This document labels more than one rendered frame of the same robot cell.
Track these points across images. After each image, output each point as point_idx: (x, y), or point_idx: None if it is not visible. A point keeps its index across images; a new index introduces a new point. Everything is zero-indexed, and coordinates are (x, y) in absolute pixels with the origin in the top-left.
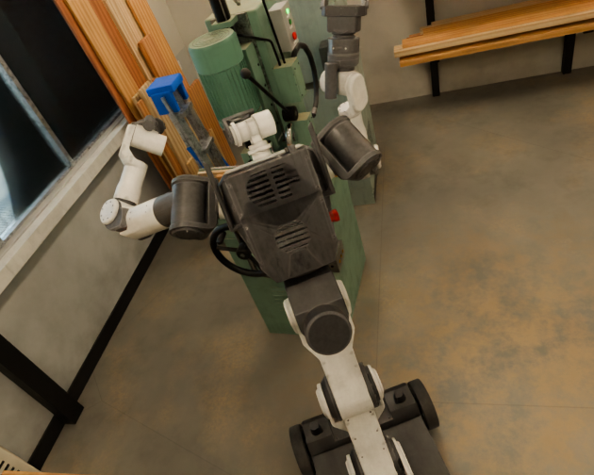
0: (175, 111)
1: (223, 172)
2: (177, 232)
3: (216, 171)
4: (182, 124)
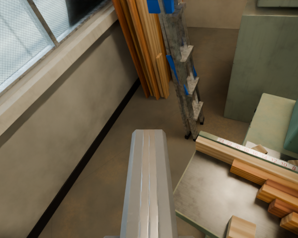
0: (169, 12)
1: (249, 164)
2: None
3: (234, 155)
4: (170, 30)
